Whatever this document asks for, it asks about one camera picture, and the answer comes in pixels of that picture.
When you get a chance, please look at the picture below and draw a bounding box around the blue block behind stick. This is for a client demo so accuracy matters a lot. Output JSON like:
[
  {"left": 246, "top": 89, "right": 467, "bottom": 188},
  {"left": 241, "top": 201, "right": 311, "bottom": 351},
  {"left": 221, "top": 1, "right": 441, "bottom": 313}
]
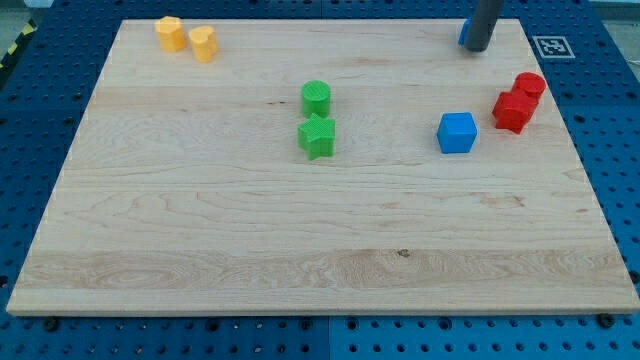
[{"left": 458, "top": 18, "right": 472, "bottom": 46}]

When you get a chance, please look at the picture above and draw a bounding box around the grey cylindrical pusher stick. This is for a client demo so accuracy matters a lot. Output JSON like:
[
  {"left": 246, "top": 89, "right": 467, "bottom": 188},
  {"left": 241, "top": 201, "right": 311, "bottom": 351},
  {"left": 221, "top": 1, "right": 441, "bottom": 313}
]
[{"left": 463, "top": 0, "right": 504, "bottom": 52}]

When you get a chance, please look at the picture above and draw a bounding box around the green cylinder block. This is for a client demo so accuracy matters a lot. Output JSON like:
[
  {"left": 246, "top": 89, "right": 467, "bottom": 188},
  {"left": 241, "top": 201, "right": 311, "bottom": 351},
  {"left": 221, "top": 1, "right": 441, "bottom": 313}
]
[{"left": 301, "top": 80, "right": 331, "bottom": 118}]

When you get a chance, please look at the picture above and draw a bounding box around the red cylinder block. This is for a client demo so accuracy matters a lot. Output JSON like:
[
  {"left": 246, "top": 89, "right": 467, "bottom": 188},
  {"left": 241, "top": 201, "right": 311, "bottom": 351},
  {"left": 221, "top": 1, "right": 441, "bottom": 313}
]
[{"left": 512, "top": 72, "right": 547, "bottom": 100}]

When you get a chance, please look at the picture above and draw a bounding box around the blue cube block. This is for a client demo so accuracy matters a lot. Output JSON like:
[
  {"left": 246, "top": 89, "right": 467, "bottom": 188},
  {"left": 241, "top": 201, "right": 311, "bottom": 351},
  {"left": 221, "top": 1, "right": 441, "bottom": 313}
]
[{"left": 437, "top": 112, "right": 478, "bottom": 154}]

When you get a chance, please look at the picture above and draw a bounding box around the yellow heart block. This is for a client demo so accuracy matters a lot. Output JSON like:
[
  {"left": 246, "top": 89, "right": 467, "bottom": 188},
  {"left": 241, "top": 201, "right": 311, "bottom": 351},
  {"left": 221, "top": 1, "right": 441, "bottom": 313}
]
[{"left": 188, "top": 26, "right": 218, "bottom": 63}]

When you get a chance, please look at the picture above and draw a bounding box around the light wooden board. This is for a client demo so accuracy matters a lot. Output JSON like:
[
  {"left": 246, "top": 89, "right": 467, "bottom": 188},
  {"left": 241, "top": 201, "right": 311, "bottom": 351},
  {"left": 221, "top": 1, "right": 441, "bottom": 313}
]
[{"left": 7, "top": 19, "right": 639, "bottom": 316}]

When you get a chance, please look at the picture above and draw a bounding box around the yellow pentagon block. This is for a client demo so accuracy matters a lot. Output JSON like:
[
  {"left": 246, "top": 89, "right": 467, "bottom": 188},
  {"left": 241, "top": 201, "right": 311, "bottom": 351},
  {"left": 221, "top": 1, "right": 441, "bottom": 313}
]
[{"left": 154, "top": 16, "right": 186, "bottom": 52}]

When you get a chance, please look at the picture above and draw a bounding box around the green star block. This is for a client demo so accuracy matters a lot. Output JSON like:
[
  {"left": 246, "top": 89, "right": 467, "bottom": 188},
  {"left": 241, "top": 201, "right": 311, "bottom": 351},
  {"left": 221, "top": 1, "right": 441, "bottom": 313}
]
[{"left": 298, "top": 113, "right": 335, "bottom": 160}]

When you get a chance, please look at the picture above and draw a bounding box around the white fiducial marker tag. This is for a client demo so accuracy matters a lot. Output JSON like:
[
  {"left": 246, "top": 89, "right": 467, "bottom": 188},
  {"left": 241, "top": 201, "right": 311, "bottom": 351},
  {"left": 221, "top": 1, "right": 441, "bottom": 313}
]
[{"left": 533, "top": 35, "right": 575, "bottom": 59}]

